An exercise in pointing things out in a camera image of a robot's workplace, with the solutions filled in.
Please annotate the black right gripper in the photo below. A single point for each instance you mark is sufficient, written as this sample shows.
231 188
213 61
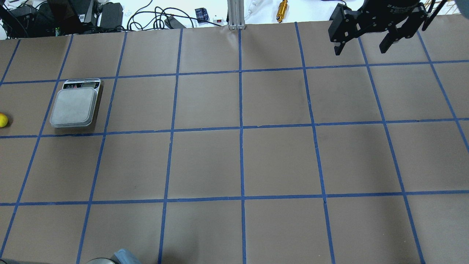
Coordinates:
395 8

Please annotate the red yellow mango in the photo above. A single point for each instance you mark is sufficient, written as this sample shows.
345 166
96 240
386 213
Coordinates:
4 120

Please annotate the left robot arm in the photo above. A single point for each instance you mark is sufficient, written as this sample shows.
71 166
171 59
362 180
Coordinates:
122 256

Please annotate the black power adapter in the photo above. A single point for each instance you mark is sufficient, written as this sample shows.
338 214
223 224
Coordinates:
111 15

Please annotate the silver digital kitchen scale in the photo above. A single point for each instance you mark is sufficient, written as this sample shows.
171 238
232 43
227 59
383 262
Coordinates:
75 103

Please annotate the aluminium frame post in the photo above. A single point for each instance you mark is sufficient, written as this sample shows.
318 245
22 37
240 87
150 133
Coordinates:
235 18

